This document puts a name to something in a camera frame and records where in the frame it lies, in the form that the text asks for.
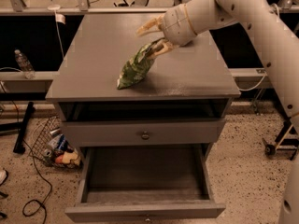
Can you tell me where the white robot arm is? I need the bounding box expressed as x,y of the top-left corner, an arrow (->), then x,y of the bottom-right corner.
137,0 -> 299,132

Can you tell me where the black wheeled cart base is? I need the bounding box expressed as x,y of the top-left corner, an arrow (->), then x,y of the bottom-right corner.
263,119 -> 299,161

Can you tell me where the white hanging cable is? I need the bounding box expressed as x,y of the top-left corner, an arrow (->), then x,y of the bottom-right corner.
237,3 -> 282,92

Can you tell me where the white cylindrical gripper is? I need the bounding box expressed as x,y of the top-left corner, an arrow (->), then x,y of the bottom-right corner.
136,4 -> 197,59

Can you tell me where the green jalapeno chip bag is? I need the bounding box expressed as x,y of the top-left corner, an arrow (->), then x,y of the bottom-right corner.
117,42 -> 155,90

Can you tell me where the open grey middle drawer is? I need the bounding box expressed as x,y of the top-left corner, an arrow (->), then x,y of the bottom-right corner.
65,145 -> 225,223

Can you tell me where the yellow snack packet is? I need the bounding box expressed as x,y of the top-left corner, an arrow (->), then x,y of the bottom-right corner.
62,152 -> 80,166

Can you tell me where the black stand leg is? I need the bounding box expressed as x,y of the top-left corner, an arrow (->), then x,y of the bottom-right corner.
0,102 -> 35,154

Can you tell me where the black floor cable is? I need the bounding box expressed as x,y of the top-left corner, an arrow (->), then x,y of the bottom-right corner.
0,81 -> 54,224

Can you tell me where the closed grey top drawer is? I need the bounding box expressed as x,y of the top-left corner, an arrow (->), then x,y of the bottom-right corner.
61,119 -> 225,147

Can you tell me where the clear plastic water bottle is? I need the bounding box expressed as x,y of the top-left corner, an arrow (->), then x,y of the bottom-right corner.
14,49 -> 36,79

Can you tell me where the grey wooden drawer cabinet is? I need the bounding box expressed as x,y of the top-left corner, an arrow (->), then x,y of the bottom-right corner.
47,13 -> 239,223

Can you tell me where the white cable with tag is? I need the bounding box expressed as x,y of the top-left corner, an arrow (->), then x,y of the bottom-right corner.
47,4 -> 67,60

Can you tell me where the wire basket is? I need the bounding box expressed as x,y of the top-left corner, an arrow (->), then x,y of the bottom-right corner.
32,116 -> 81,169

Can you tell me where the silver soda can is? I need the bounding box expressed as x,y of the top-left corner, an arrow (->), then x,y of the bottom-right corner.
50,128 -> 61,137

